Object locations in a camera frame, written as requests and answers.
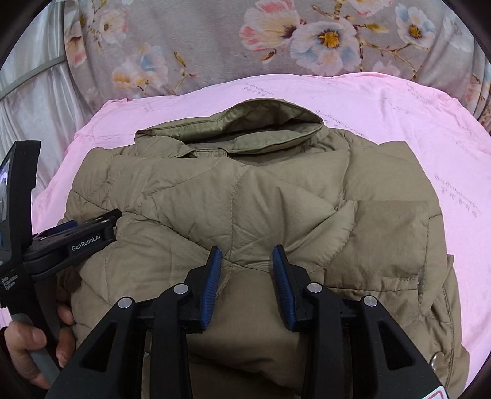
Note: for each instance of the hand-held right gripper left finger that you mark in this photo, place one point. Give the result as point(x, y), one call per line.
point(213, 284)

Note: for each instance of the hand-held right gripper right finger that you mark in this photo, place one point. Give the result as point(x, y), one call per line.
point(282, 284)

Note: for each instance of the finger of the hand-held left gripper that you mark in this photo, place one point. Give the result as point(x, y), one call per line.
point(84, 241)
point(63, 225)

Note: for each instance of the khaki quilted puffer jacket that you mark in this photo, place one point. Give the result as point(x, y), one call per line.
point(268, 192)

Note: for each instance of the person's left hand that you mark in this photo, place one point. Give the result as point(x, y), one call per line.
point(23, 345)

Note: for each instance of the white satin curtain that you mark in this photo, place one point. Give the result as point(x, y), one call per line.
point(46, 122)

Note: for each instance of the grey curved bar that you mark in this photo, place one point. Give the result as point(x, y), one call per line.
point(34, 73)

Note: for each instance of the pink printed bed sheet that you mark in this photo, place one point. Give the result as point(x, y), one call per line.
point(422, 126)

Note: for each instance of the grey floral blanket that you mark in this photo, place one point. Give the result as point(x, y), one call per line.
point(191, 38)

